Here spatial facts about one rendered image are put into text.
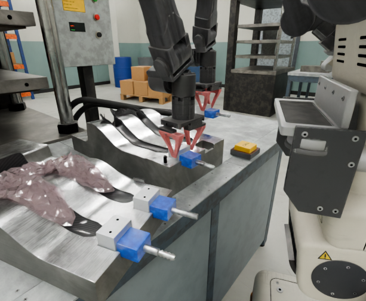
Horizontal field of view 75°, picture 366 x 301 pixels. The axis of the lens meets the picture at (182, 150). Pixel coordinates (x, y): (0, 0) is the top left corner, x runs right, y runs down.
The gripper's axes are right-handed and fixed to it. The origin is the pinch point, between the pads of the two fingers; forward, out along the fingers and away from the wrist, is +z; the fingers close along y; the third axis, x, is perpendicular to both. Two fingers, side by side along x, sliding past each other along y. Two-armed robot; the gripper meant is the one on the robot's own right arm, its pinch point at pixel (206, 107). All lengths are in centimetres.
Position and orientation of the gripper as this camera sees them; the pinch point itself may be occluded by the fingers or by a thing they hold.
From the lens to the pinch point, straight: 91.5
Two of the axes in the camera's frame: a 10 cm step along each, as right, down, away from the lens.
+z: 0.2, 9.2, 3.9
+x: 7.7, 2.4, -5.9
